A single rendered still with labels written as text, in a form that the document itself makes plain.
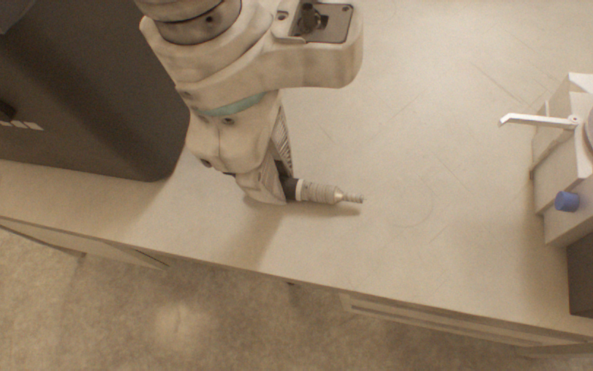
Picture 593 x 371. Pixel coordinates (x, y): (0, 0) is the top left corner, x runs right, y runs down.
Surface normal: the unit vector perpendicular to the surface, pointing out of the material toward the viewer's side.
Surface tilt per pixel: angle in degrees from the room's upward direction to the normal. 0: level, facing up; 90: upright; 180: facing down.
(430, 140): 0
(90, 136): 90
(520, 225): 0
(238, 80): 90
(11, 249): 0
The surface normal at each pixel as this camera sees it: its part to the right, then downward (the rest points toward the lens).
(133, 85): 0.97, 0.14
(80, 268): -0.14, -0.42
